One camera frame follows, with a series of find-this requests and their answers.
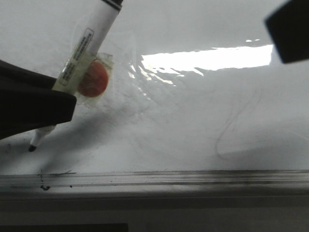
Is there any white whiteboard surface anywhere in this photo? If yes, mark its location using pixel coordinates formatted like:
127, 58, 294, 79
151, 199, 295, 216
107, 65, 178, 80
0, 0, 309, 175

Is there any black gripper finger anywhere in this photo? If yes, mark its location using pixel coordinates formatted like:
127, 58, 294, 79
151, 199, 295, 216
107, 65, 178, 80
0, 61, 77, 139
265, 0, 309, 63

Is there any aluminium whiteboard frame rail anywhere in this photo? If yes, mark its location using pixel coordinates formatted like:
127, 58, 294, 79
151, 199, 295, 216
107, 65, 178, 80
0, 170, 309, 194

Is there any red round magnet taped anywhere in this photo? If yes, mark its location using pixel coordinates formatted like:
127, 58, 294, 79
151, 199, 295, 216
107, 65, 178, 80
75, 53, 114, 107

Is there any white black whiteboard marker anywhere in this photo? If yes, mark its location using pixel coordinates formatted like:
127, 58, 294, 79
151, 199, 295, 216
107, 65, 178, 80
28, 0, 125, 153

